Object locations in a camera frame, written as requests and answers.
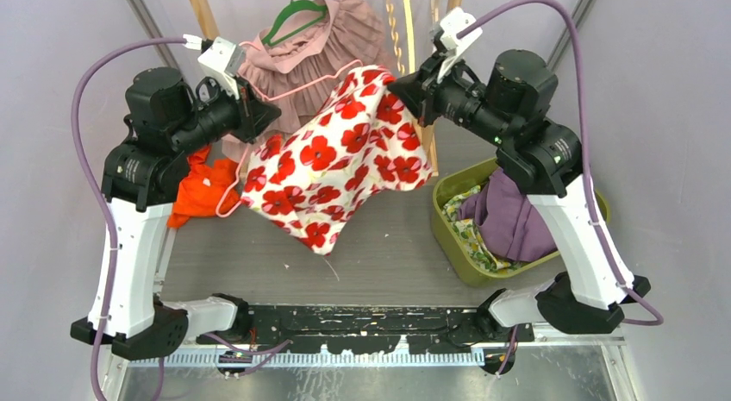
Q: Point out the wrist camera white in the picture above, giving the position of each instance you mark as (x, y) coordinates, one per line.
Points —
(452, 36)
(220, 60)

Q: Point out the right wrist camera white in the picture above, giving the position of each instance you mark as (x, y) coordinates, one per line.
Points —
(452, 36)

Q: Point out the lemon print skirt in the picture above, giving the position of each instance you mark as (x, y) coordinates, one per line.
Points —
(469, 238)

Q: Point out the green hanger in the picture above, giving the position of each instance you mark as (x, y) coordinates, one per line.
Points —
(293, 18)

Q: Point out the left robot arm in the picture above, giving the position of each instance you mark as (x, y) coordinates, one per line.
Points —
(167, 122)

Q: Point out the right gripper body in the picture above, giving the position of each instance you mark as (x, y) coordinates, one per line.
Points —
(447, 97)

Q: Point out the beige wooden hanger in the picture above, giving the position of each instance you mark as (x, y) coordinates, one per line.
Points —
(435, 10)

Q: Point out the yellow hanger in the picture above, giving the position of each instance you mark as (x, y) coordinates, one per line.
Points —
(402, 34)

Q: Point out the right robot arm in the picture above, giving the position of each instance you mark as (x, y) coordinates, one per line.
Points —
(544, 160)

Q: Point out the orange cloth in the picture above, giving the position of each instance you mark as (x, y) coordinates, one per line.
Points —
(206, 191)

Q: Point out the green plastic basket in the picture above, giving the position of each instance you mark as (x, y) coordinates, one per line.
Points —
(469, 271)

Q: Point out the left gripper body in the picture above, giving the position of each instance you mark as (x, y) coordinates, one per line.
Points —
(240, 84)

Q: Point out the pink hanger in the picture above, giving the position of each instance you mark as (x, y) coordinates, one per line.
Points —
(296, 78)

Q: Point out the wooden clothes rack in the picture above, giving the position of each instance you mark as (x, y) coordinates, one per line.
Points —
(207, 23)

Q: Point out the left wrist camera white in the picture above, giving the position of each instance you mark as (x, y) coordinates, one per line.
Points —
(220, 60)

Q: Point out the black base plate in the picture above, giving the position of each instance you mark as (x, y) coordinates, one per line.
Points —
(363, 336)

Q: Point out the purple skirt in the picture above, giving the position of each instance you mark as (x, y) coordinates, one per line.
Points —
(509, 225)

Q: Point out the pink dress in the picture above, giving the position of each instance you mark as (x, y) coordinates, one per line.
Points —
(350, 25)

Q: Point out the red floral garment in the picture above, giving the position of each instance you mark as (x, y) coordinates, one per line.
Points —
(361, 142)

